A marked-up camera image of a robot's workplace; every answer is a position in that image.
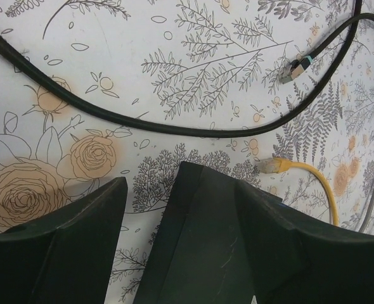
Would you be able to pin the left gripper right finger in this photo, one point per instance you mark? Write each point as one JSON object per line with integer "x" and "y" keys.
{"x": 296, "y": 258}

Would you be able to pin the black network switch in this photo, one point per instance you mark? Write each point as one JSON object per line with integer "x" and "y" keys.
{"x": 198, "y": 255}

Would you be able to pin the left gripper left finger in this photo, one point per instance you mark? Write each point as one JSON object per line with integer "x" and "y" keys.
{"x": 67, "y": 255}

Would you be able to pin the floral table mat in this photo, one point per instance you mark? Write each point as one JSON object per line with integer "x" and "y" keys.
{"x": 205, "y": 64}

